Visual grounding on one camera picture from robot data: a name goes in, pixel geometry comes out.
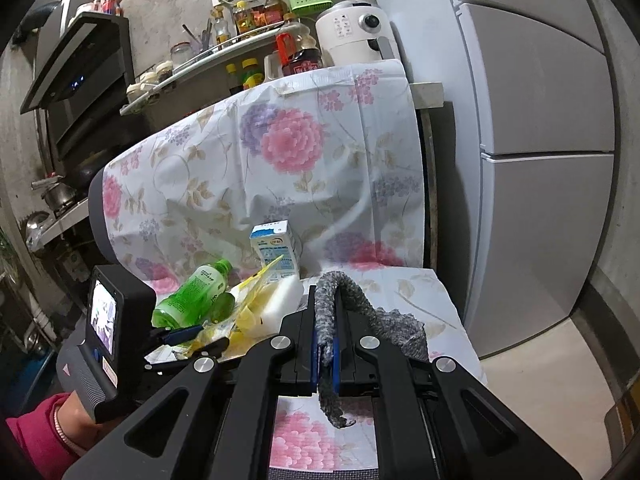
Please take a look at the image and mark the grey knitted cloth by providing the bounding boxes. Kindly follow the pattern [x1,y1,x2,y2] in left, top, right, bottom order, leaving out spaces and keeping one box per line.
[312,270,431,428]

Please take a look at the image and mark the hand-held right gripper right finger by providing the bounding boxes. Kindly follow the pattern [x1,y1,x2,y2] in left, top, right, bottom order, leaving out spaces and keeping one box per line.
[330,290,586,480]

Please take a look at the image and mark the yellow cap oil bottle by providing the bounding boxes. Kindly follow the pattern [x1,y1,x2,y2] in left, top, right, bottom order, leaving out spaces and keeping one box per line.
[235,1,253,36]

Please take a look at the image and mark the white foam sponge block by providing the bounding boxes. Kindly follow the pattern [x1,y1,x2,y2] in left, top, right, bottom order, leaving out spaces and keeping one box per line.
[235,277,306,338]

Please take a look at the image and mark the white air fryer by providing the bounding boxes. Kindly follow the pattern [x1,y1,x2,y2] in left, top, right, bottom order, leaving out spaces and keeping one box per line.
[315,1,401,68]

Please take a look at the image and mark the black wok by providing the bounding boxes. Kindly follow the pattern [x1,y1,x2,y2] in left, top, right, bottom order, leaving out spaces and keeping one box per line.
[65,157,108,196]

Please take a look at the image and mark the person's left forearm pink sleeve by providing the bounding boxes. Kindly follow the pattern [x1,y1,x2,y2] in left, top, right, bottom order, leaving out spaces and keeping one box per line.
[5,392,108,476]

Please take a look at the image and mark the black range hood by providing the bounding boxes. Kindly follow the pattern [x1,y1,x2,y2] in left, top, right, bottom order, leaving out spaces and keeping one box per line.
[20,12,136,161]

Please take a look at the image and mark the yellow plastic wrapper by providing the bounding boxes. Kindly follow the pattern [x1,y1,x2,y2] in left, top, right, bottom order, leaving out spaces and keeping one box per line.
[190,255,286,361]

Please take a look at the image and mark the clear condiment bottle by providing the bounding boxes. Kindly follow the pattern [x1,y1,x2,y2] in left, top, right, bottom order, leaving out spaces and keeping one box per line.
[212,6,231,46]

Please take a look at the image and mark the white blue milk carton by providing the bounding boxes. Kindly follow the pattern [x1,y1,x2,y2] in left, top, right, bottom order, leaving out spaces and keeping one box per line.
[249,220,303,286]

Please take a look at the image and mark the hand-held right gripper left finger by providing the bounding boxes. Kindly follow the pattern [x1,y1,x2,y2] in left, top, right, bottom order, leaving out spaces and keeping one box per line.
[62,285,321,480]

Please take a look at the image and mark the floral printed cloth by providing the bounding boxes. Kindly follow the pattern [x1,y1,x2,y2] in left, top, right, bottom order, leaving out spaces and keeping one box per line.
[97,60,488,471]

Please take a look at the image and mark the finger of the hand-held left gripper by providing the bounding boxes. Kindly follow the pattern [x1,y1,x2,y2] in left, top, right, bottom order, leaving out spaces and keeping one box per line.
[174,337,231,362]
[150,326,205,345]

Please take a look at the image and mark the tall brown glass bottle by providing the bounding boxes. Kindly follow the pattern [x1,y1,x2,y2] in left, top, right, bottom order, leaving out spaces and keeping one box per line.
[261,0,290,26]

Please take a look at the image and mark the dark wooden board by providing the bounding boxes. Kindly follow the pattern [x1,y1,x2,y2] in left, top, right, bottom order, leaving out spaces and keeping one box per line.
[417,102,441,271]

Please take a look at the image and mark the white plastic container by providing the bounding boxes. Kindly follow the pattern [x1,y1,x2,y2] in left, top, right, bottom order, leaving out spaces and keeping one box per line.
[264,52,286,81]

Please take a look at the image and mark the green plastic bottle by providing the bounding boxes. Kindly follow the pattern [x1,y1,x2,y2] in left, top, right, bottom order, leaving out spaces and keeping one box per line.
[151,259,236,328]

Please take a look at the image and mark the large dark sauce bottle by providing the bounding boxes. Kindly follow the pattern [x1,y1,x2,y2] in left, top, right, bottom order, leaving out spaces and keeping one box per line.
[275,12,323,78]

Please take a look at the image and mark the silver refrigerator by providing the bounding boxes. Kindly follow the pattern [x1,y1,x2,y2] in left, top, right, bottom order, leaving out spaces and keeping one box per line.
[360,0,618,361]

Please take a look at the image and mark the metal wall shelf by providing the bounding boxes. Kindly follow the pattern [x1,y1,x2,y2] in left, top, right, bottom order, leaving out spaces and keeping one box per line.
[120,25,301,116]

